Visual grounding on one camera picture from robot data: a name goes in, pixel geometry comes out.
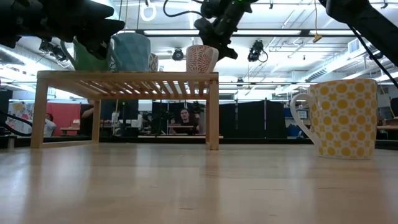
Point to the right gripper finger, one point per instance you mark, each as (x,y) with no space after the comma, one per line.
(228,51)

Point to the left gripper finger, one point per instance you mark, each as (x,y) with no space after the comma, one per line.
(109,29)
(93,46)

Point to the plain green mug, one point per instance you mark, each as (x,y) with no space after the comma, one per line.
(85,60)

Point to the red leaf patterned mug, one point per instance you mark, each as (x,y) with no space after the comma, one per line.
(200,59)

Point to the plain blue mug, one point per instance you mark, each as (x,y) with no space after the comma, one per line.
(132,53)

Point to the black geometric patterned mug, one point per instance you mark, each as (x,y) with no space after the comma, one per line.
(153,62)

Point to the yellow dot patterned mug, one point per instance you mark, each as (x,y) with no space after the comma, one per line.
(342,121)

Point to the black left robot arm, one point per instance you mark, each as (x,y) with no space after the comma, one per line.
(14,21)

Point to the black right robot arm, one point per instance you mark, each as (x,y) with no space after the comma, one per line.
(373,25)

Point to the slatted wooden shelf riser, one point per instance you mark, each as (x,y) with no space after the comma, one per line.
(124,75)

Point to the person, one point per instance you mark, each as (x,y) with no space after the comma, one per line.
(88,113)
(49,126)
(185,116)

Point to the black partition screen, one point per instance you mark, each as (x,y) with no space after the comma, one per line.
(248,119)

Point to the black overhead crossbar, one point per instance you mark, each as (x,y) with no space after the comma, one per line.
(306,32)

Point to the black ceiling-mounted camera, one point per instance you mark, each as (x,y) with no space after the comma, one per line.
(178,55)
(256,49)
(57,53)

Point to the red partition wall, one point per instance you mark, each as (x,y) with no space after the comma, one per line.
(65,116)

